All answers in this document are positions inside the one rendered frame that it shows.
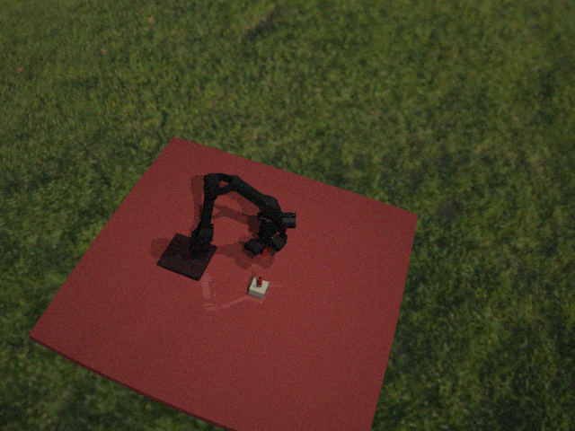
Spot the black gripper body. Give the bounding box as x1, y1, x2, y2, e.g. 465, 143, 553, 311
245, 222, 287, 255

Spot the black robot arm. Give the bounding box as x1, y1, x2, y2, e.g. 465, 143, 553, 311
190, 173, 296, 260

